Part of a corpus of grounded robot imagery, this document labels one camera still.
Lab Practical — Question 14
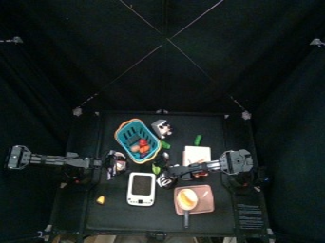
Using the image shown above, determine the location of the thin diagonal frame cord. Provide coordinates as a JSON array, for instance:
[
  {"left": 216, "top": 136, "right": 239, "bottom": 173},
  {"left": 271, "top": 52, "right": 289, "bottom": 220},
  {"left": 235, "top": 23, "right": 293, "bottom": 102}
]
[
  {"left": 117, "top": 0, "right": 247, "bottom": 112},
  {"left": 76, "top": 0, "right": 224, "bottom": 111}
]

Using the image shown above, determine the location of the white toy kitchen scale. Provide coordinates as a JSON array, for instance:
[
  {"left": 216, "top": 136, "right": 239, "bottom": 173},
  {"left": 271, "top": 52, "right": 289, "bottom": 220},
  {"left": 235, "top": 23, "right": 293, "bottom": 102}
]
[{"left": 125, "top": 171, "right": 158, "bottom": 207}]

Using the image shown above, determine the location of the teal basket with orange rim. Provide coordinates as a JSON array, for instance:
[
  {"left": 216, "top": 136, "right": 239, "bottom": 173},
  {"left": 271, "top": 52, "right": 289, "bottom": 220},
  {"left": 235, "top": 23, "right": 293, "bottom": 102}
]
[{"left": 112, "top": 118, "right": 163, "bottom": 165}]

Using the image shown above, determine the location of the white toy knife block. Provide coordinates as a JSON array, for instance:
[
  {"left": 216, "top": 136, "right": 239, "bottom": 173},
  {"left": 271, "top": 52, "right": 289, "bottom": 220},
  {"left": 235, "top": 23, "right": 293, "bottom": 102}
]
[{"left": 150, "top": 119, "right": 174, "bottom": 140}]

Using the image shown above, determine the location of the white printed label sticker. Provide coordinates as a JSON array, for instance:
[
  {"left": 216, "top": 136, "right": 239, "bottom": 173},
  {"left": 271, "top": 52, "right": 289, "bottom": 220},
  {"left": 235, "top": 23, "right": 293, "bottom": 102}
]
[{"left": 237, "top": 203, "right": 263, "bottom": 231}]

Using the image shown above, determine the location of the pale yellow sponge block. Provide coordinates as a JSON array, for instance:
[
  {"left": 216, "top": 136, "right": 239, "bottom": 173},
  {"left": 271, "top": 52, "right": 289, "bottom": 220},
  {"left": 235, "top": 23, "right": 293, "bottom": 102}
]
[{"left": 182, "top": 144, "right": 212, "bottom": 178}]

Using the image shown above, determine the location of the white toy pot with handle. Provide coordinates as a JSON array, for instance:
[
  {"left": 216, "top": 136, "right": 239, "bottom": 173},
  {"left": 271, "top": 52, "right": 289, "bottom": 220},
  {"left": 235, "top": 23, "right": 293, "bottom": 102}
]
[{"left": 175, "top": 188, "right": 199, "bottom": 230}]

